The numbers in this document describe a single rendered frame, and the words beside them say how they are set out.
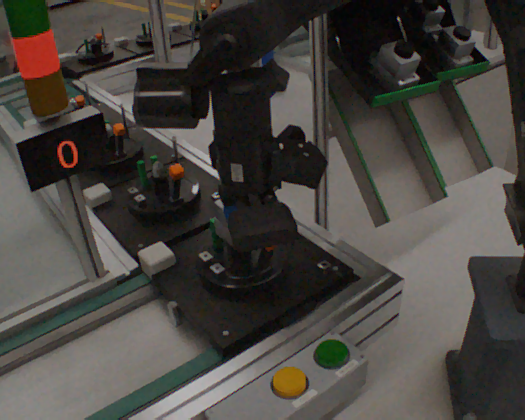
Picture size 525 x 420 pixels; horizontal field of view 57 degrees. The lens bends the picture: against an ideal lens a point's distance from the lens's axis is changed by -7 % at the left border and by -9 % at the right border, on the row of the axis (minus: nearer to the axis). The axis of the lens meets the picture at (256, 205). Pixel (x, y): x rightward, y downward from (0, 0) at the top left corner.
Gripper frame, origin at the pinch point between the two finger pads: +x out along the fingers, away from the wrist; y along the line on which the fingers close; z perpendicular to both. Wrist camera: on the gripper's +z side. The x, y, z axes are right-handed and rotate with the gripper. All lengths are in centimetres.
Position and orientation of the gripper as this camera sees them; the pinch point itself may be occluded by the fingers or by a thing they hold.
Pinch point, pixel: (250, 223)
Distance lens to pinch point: 58.9
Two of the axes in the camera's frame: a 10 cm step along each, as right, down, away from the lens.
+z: 9.8, -1.7, 1.3
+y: -2.0, -5.7, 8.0
